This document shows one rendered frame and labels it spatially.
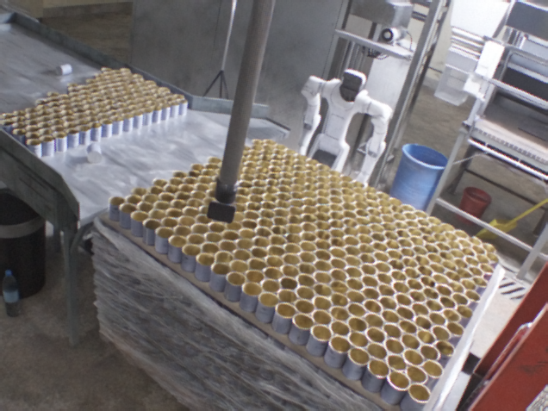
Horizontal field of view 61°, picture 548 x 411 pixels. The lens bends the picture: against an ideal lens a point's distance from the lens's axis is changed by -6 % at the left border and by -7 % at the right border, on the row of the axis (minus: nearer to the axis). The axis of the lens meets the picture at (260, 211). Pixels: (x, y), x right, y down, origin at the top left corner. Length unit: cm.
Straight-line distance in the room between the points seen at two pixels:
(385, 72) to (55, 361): 335
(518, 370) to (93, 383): 208
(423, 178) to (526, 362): 322
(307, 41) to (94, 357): 300
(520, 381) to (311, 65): 336
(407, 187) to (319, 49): 149
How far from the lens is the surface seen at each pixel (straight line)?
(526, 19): 416
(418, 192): 466
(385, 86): 441
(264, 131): 302
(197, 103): 311
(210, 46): 502
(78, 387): 281
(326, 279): 181
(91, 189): 224
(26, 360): 295
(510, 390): 162
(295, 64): 445
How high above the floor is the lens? 229
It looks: 33 degrees down
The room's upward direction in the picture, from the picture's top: 14 degrees clockwise
